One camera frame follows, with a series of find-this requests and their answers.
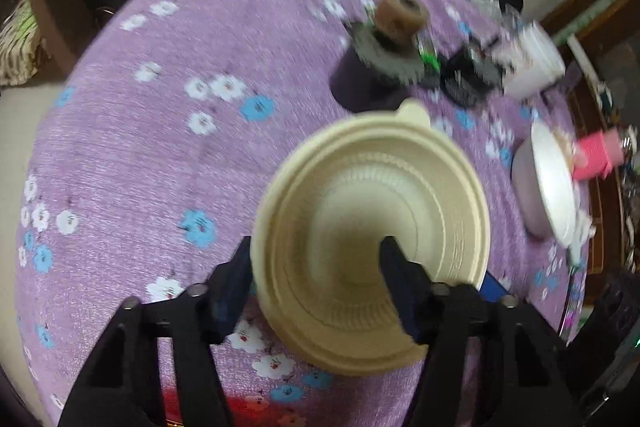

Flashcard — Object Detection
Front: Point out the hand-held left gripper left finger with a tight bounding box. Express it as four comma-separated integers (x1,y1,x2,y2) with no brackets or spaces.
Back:
57,237,253,427

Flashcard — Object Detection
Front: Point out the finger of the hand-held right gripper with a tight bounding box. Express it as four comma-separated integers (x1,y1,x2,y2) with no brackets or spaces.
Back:
480,269,516,308

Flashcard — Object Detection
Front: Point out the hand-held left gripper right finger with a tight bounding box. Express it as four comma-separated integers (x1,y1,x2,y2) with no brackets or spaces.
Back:
377,237,576,427

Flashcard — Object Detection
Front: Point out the white foam bowl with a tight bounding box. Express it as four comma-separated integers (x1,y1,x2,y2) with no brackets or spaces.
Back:
511,121,582,249

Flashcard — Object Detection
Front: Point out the red gold-rimmed plate with sticker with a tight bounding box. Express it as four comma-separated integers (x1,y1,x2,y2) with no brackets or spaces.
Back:
159,384,312,427

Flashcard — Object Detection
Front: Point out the pink knit-sleeved bottle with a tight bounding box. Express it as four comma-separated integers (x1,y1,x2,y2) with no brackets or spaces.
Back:
571,130,628,181

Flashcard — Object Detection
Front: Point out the black round container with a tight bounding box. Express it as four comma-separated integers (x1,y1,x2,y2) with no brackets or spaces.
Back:
442,44,504,108

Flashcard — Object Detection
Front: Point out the green small object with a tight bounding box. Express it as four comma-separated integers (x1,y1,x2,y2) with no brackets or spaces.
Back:
419,49,442,75

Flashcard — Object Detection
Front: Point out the white plastic jar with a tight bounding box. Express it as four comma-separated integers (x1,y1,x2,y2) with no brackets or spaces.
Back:
501,21,567,101

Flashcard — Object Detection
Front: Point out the wooden cabinet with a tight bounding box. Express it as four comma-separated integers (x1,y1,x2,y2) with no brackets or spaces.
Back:
540,0,640,273

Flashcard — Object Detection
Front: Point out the brown roll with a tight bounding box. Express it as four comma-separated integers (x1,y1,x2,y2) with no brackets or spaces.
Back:
374,0,431,50

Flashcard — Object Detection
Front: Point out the clear plastic container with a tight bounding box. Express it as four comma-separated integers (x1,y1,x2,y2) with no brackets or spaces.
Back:
471,0,522,35

